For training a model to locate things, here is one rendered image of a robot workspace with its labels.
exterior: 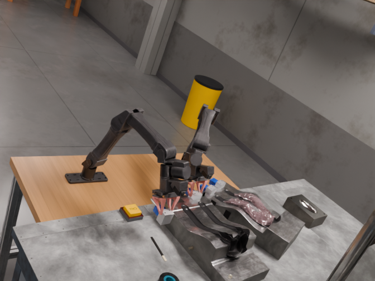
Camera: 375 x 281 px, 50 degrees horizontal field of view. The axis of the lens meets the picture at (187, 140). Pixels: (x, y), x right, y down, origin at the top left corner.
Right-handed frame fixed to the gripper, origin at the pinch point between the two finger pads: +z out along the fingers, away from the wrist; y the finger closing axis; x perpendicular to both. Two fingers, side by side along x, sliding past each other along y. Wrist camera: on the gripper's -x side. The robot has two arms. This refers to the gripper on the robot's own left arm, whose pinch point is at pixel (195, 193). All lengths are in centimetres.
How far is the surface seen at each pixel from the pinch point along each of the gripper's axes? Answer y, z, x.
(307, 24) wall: 258, -140, 97
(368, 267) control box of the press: -42, -2, -101
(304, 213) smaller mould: 67, 17, -19
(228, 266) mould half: -11.7, 24.0, -32.1
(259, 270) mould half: 1.2, 27.4, -38.0
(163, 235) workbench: -23.2, 14.8, -4.2
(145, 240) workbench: -33.1, 15.2, -4.8
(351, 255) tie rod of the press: -7, 8, -81
